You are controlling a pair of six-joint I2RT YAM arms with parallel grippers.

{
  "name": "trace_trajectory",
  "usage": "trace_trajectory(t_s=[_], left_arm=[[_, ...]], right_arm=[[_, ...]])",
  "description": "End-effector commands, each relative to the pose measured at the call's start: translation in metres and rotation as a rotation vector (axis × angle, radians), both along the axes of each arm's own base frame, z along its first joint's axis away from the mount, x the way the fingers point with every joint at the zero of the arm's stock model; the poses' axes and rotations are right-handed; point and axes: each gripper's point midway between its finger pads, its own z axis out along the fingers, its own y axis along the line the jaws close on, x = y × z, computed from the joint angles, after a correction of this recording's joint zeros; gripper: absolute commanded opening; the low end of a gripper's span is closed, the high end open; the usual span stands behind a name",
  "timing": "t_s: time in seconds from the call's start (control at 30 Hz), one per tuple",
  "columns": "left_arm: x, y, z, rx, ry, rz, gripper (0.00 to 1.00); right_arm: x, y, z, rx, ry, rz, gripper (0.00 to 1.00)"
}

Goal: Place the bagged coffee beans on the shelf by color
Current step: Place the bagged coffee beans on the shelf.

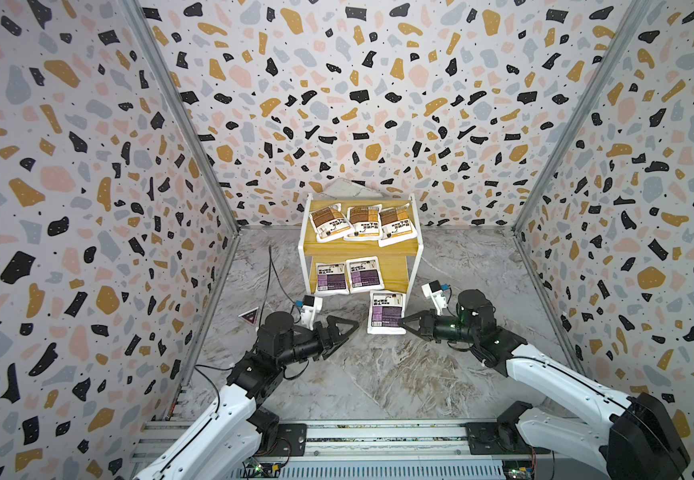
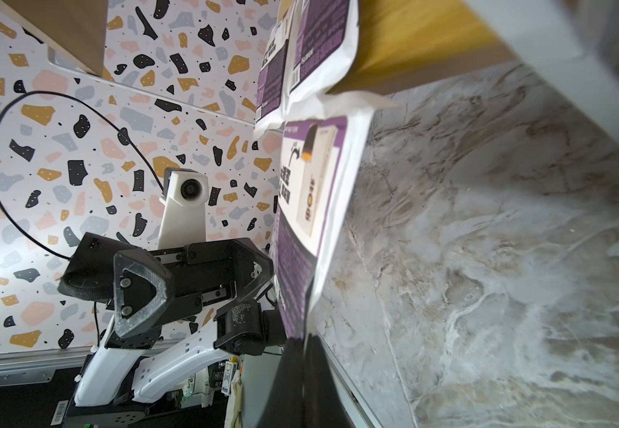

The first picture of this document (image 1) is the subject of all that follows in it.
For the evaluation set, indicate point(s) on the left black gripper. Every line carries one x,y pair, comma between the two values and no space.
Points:
331,337

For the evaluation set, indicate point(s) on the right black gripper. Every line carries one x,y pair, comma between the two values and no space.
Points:
418,316

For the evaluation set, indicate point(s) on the purple coffee bag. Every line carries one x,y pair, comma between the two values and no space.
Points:
364,274
331,279
386,310

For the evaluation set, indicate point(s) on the brown coffee bag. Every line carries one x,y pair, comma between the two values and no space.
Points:
330,223
396,225
366,223

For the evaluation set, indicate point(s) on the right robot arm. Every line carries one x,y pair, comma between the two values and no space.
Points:
621,435

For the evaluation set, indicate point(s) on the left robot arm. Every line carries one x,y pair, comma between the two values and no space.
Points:
235,426

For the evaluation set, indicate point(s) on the two-tier wooden shelf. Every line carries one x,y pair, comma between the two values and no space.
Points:
399,263

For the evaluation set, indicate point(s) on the small triangular warning sticker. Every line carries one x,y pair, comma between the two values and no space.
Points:
252,316

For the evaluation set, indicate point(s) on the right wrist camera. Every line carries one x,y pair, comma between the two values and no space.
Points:
439,295

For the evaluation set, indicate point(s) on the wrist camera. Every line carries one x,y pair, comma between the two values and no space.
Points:
309,307
439,295

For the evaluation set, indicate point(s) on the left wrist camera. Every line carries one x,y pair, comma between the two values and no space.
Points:
309,307

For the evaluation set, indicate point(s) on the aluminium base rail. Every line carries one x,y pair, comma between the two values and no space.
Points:
408,449

